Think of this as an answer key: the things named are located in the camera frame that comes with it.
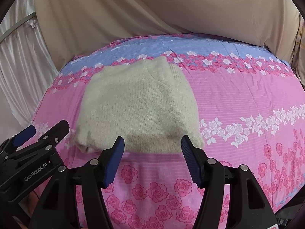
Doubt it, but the cream knitted sweater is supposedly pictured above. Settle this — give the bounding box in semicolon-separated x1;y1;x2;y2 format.
75;57;204;154

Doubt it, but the white satin curtain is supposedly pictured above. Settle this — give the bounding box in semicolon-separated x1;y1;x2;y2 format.
1;0;58;141

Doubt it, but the pink blue floral bedsheet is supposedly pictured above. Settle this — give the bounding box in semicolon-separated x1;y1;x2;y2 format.
31;34;304;228

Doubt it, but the beige fabric headboard cover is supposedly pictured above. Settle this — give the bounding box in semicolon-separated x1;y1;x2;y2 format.
34;0;304;82

